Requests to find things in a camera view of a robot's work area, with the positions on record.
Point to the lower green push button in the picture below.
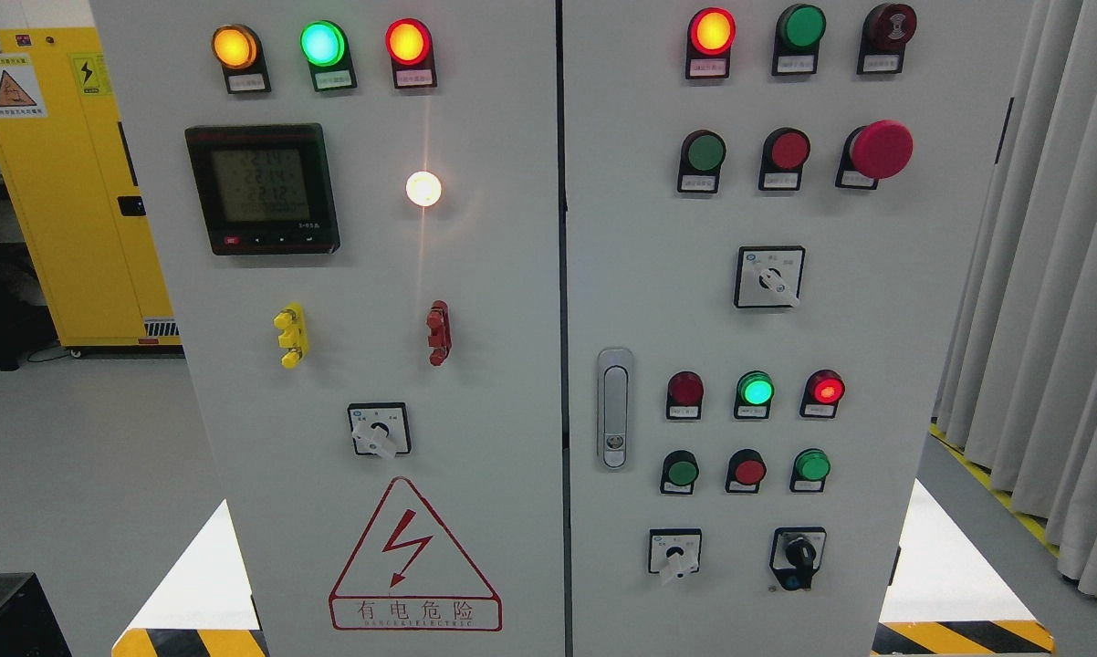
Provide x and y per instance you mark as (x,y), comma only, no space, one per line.
(679,473)

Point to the green push button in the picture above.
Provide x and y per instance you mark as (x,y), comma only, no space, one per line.
(701,156)
(679,473)

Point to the upper green push button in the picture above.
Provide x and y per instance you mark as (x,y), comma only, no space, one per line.
(701,156)

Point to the lower red push button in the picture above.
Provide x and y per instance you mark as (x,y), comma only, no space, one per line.
(745,472)

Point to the red push button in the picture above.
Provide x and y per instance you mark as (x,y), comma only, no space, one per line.
(745,472)
(785,151)

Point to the upper red push button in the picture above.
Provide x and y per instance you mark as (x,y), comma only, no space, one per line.
(785,151)

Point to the red mushroom emergency stop button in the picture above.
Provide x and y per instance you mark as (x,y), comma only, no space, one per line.
(872,153)

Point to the grey electrical control cabinet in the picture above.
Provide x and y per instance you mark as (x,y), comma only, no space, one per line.
(556,128)

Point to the red terminal connector block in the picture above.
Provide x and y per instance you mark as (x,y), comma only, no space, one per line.
(439,339)

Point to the dark red lamp middle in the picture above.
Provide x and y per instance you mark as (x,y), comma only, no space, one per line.
(684,397)

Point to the white round light reflection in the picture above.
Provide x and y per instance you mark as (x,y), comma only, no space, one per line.
(424,188)

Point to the green lit lamp middle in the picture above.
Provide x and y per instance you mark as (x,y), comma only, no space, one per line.
(755,390)

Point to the yellow terminal connector block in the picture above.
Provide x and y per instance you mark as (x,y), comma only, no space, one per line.
(293,334)

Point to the red lit lamp middle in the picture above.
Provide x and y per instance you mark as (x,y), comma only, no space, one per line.
(823,392)

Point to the red lit lamp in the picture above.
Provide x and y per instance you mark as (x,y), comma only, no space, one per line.
(823,392)
(710,38)

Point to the red electric danger warning sticker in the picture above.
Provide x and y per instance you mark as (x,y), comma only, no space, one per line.
(408,572)

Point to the green lamp lower right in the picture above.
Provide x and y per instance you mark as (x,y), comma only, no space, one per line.
(809,472)

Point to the black digital power meter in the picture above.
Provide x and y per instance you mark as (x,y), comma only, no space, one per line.
(264,189)

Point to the red indicator lamp top left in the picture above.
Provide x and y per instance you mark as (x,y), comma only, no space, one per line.
(411,50)

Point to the red lit lamp top right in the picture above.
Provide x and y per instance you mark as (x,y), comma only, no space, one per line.
(710,38)

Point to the green indicator lamp top left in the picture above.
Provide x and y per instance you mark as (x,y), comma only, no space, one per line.
(325,47)

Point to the green unlit lamp top right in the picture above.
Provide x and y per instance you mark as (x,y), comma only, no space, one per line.
(797,37)

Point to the yellow indicator lamp top left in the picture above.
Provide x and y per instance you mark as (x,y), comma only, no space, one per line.
(239,52)

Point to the dark red buzzer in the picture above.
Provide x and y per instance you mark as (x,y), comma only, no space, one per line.
(885,34)

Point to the grey curtain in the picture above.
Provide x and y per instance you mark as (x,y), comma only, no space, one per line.
(1019,393)

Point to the yellow safety storage cabinet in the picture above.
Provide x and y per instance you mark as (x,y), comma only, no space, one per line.
(67,169)

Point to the black box bottom left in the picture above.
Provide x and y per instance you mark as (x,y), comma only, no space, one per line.
(28,626)

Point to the silver cabinet door handle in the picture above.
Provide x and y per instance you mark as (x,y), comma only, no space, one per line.
(613,406)

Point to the left door selector switch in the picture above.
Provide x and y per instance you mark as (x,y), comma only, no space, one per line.
(380,429)

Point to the upper right selector switch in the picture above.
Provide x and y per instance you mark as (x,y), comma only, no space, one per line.
(768,277)

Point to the lower white selector switch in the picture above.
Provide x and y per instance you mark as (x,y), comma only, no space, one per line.
(674,553)

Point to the black knob selector switch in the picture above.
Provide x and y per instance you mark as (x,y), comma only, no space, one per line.
(796,556)

